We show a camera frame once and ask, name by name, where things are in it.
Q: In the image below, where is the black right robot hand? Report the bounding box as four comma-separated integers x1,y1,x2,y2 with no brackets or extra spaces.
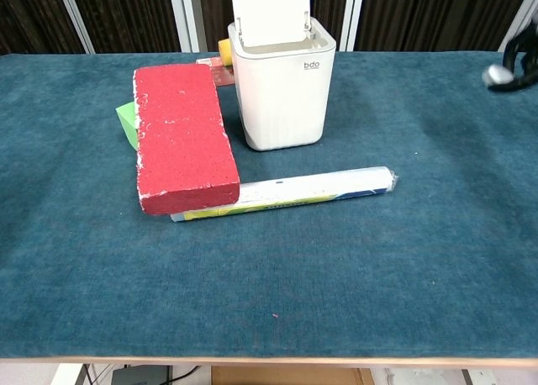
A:
487,19,538,93

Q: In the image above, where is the small white round cap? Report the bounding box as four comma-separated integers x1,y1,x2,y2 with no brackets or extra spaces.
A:
482,64,514,87

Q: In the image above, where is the white trash bin lid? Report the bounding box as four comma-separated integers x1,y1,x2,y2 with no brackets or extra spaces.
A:
227,17,338,152

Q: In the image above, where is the white plastic bin lid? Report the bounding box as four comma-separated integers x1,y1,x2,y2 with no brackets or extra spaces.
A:
229,0,313,48

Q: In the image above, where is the rolled plastic bag tube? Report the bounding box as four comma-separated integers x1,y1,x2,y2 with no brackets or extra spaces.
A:
170,165,399,224

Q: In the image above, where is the blue table cloth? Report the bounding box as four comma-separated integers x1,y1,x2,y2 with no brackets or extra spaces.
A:
0,50,538,359

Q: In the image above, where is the yellow sponge block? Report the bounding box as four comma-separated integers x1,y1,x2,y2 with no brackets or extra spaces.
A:
217,40,234,68

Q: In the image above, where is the red and white carton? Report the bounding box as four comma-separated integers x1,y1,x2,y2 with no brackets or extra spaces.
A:
195,55,238,88

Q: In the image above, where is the red foam brick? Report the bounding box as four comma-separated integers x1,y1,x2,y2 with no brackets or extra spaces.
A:
132,63,242,216

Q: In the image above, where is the green foam block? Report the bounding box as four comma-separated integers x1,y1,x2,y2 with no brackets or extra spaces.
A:
115,100,139,151

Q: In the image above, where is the brown cardboard box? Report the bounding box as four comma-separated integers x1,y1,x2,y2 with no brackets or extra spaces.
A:
210,366,375,385

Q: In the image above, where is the grey box under table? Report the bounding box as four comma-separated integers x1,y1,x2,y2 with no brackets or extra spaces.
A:
110,365,174,385

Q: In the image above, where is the black cable under table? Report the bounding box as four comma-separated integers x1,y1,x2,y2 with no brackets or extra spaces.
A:
166,364,203,382

